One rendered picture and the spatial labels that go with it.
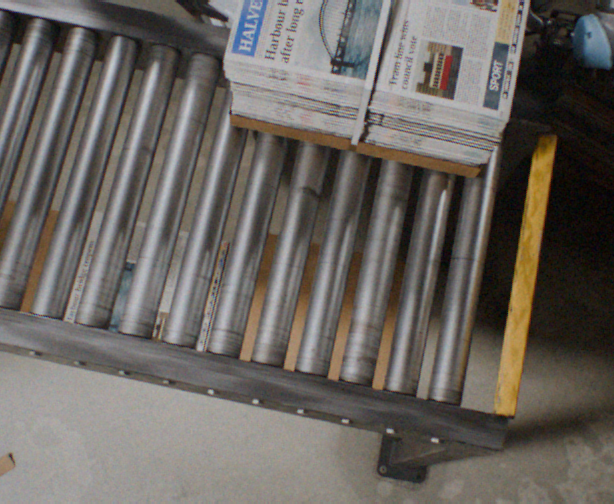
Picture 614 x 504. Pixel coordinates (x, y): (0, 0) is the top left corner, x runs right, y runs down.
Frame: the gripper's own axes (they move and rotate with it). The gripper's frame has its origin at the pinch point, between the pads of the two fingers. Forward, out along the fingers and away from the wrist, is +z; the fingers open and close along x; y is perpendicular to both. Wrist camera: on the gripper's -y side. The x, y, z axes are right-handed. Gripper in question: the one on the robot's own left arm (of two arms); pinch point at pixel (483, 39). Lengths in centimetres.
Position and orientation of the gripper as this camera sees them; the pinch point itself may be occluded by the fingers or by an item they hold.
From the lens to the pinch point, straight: 152.9
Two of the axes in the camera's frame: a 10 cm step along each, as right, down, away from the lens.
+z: -9.8, -2.1, 0.1
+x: -2.0, 9.5, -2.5
